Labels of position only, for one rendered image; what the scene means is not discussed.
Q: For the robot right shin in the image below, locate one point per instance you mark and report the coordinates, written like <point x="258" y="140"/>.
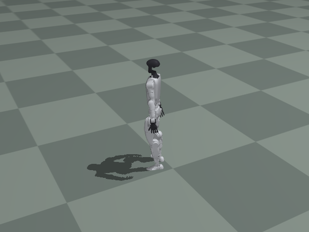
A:
<point x="160" y="144"/>

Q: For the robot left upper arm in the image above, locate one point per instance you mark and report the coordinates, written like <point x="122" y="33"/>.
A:
<point x="150" y="87"/>

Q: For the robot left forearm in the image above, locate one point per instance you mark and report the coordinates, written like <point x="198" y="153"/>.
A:
<point x="152" y="111"/>

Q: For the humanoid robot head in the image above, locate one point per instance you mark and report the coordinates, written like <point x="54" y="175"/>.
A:
<point x="153" y="63"/>

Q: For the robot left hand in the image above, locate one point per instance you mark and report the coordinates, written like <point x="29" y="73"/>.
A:
<point x="153" y="127"/>

